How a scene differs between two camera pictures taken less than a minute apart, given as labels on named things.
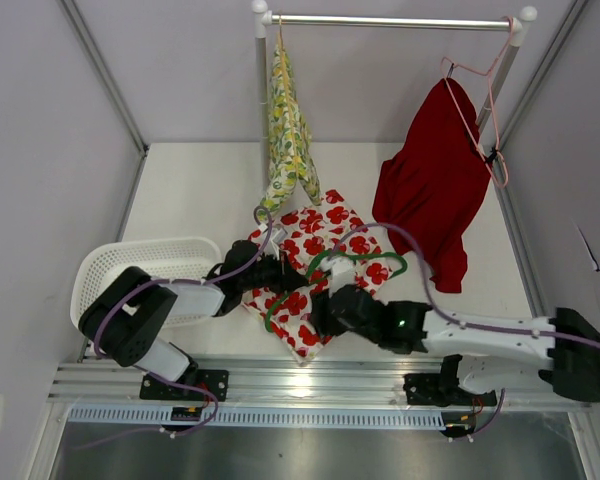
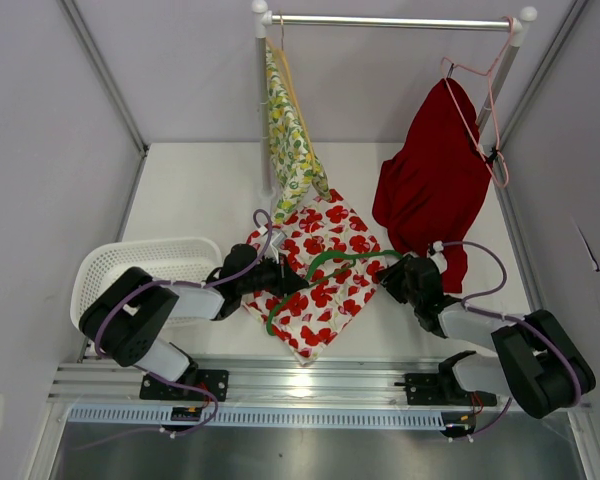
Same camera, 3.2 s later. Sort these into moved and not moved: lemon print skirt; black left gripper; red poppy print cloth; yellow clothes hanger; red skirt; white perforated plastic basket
Moved: yellow clothes hanger; lemon print skirt
Not moved: black left gripper; red skirt; red poppy print cloth; white perforated plastic basket
